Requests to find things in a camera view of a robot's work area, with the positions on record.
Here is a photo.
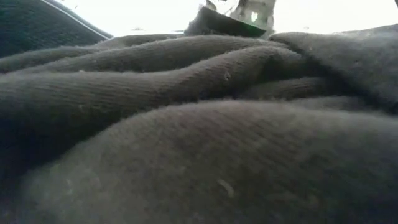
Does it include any navy garment teal trim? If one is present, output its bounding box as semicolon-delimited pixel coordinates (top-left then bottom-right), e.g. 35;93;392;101
183;6;268;39

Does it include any black garment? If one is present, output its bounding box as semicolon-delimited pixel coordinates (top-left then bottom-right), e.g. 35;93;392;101
0;23;398;224

